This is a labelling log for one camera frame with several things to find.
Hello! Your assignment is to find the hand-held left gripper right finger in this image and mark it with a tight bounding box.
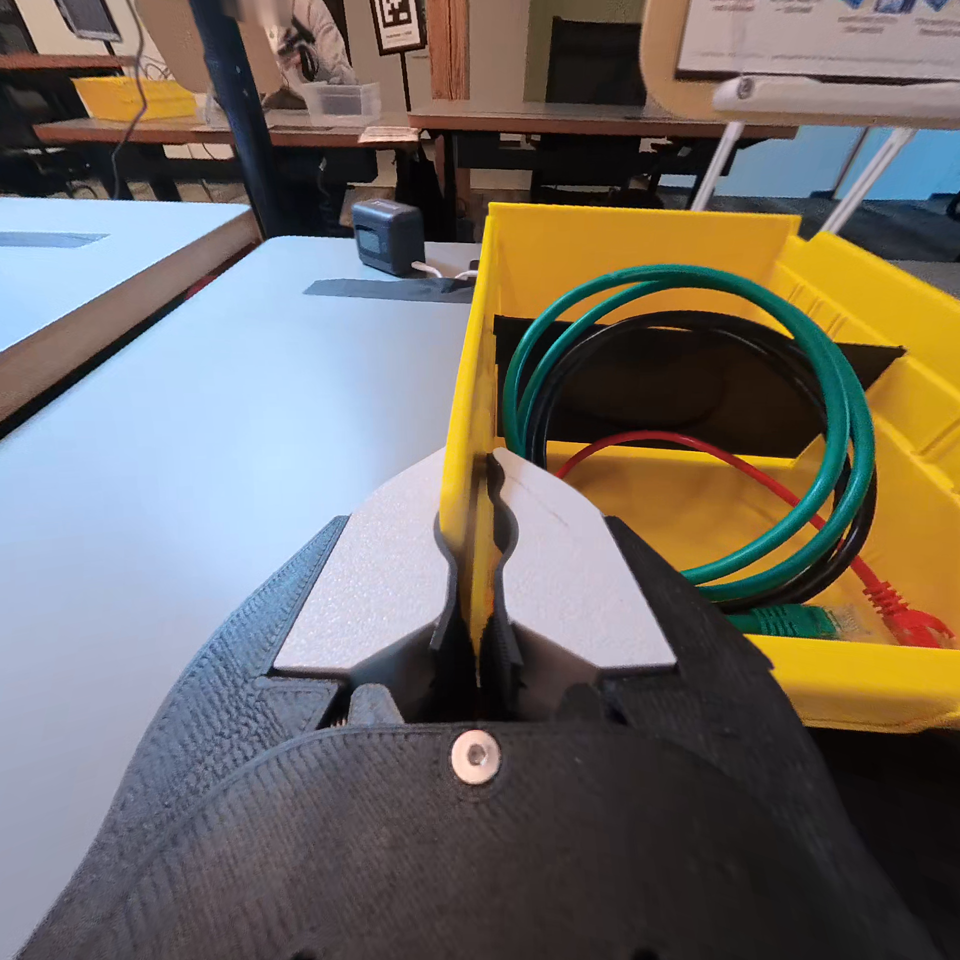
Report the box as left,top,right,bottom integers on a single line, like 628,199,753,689
486,447,680,672

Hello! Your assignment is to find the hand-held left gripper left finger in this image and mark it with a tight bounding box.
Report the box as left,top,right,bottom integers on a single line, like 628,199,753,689
272,448,460,675

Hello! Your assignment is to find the green network cable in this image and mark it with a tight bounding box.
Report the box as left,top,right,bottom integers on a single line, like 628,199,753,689
501,264,877,640

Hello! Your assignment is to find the yellow plastic bin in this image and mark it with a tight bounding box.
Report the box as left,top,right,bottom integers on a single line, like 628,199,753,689
438,201,960,735

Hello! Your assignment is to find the black bin divider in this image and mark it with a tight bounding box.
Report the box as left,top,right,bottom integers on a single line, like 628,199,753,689
492,315,907,460

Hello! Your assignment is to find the black tape strip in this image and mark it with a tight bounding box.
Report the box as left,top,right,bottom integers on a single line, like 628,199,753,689
303,277,476,305
0,231,111,249

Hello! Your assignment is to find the dark grey charger block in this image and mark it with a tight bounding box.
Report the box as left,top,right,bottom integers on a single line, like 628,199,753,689
351,199,427,277

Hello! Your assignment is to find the white-topped wooden table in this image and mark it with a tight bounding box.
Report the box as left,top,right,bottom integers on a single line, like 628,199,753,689
0,196,262,440

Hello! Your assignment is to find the wooden desk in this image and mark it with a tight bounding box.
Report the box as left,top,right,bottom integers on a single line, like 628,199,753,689
33,112,421,204
407,99,798,204

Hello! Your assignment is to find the clear plastic container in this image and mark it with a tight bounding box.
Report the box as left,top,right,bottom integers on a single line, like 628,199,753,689
302,81,382,127

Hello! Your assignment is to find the black lamp pole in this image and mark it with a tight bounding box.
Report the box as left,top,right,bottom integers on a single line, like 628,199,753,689
187,0,285,240

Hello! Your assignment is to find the yellow storage bin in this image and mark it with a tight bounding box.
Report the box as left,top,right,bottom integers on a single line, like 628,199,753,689
72,75,198,123

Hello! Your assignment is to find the white easel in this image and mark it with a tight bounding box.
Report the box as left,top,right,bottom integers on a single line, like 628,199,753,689
690,73,960,235

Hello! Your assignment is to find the black and white marker sign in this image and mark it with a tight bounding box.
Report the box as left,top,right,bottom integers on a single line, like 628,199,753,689
369,0,430,114

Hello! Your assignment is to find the poster board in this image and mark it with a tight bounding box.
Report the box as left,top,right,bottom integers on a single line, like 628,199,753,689
675,0,960,82

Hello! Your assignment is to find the mounted tablet screen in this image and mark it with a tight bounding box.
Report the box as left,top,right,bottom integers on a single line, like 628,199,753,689
52,0,123,44

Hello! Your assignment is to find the black cable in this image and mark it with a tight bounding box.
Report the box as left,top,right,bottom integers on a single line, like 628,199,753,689
522,311,879,612

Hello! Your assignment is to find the red network cable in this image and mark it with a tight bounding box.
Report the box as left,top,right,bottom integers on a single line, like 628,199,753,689
555,431,956,648

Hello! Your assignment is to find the wooden post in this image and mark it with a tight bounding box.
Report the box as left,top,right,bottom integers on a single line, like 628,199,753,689
427,0,472,204

